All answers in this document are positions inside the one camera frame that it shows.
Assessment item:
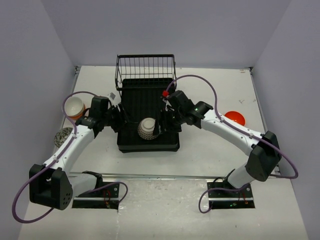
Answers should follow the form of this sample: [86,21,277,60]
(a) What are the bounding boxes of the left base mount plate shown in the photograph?
[71,184,120,210]

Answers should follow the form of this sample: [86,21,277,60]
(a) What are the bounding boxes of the black dish rack tray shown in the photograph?
[117,80,180,153]

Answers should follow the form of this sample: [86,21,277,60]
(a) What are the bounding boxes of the black wire basket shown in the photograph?
[114,54,176,92]

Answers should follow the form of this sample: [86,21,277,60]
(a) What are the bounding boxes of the beige ceramic bowl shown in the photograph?
[64,96,85,117]

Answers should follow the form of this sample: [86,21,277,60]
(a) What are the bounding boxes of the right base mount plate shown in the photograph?
[208,184,255,210]

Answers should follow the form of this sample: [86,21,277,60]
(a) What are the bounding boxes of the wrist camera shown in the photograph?
[161,90,171,105]
[107,92,117,106]

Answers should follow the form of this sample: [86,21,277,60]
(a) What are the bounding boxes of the base mount plate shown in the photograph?
[208,184,255,210]
[71,184,120,210]

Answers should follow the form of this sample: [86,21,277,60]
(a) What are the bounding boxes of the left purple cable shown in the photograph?
[11,91,101,223]

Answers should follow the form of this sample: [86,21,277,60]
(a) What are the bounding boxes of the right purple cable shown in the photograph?
[164,74,299,179]

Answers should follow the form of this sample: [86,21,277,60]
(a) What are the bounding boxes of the brown patterned white bowl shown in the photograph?
[137,117,158,141]

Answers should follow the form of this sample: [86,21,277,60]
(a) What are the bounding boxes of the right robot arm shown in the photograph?
[152,90,281,197]

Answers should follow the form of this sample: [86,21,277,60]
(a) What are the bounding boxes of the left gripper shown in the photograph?
[101,102,138,132]

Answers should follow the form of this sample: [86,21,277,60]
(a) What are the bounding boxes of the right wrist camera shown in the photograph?
[161,90,171,105]

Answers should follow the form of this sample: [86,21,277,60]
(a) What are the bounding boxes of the orange plastic bowl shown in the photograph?
[224,110,246,126]
[65,103,86,120]

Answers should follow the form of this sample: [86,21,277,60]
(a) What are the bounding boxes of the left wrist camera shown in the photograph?
[107,92,117,106]

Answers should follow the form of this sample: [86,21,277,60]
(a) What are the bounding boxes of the pink floral ceramic bowl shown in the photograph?
[54,127,73,148]

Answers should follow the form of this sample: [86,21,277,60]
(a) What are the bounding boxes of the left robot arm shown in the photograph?
[29,93,127,210]

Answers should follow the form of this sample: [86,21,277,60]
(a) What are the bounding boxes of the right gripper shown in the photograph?
[153,107,186,136]

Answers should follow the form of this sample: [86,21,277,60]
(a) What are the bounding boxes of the purple cable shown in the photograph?
[11,91,101,223]
[164,74,299,179]

